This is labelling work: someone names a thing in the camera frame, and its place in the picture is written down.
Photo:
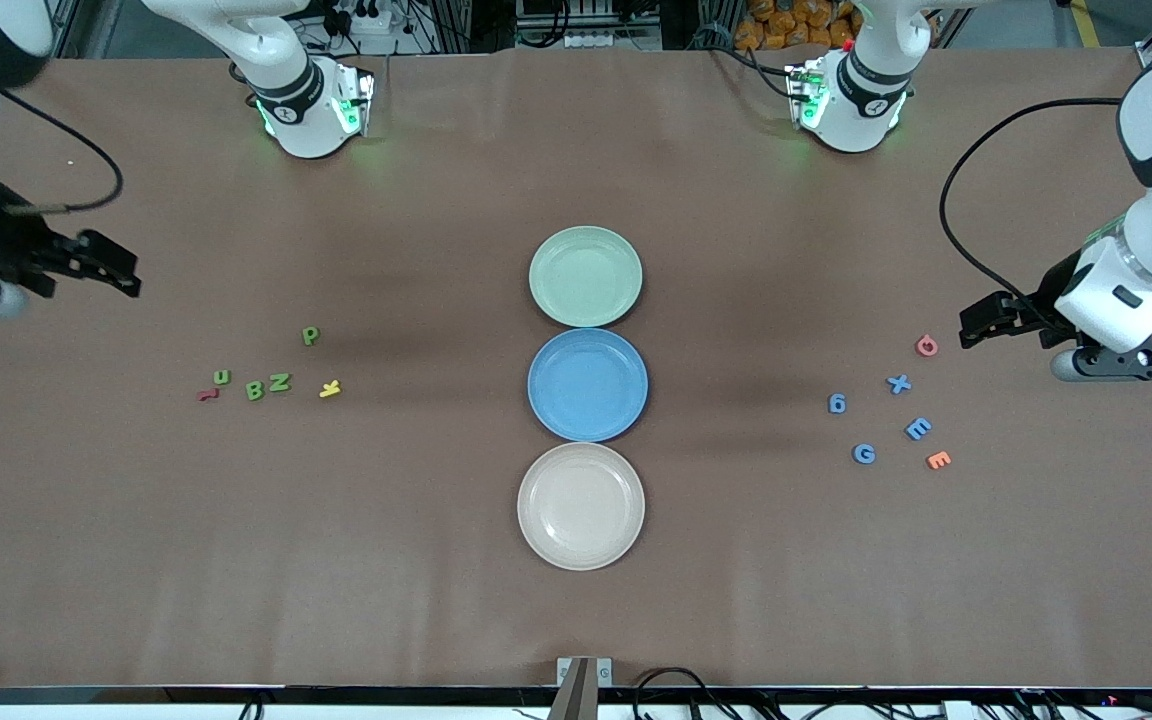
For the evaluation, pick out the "orange snack bags pile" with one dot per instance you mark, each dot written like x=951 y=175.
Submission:
x=796 y=25

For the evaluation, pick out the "beige round plate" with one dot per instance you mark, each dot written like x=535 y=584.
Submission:
x=581 y=505

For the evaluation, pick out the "blue round plate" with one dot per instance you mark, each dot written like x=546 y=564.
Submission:
x=586 y=385

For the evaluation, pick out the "green foam letter Z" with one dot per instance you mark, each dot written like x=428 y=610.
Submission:
x=280 y=382

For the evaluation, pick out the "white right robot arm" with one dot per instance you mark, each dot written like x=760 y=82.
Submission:
x=301 y=130

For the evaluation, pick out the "blue foam letter X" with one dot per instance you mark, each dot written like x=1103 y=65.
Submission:
x=899 y=384

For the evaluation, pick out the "green round plate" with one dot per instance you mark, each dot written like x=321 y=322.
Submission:
x=586 y=290

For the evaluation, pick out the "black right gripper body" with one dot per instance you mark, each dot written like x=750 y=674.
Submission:
x=6 y=251

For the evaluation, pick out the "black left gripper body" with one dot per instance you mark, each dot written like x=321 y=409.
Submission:
x=1038 y=304

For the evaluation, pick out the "green foam letter P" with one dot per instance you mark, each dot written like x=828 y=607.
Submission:
x=310 y=336

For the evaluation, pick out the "blue foam letter G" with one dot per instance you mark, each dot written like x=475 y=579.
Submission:
x=858 y=454

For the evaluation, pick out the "white power strip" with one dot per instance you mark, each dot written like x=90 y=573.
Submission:
x=366 y=15

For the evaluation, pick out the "blue foam digit six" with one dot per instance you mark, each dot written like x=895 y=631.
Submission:
x=837 y=405

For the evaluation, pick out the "grey metal bracket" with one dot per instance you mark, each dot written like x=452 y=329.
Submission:
x=606 y=670

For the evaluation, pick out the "blue foam letter E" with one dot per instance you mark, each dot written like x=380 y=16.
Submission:
x=917 y=429

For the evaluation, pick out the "pink foam letter G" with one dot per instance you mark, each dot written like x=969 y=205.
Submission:
x=921 y=346

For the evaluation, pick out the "green foam letter B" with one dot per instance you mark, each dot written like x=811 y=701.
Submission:
x=254 y=391

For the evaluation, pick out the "yellow foam letter K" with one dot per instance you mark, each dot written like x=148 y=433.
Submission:
x=329 y=390

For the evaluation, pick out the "orange foam letter E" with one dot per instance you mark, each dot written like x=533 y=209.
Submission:
x=938 y=460

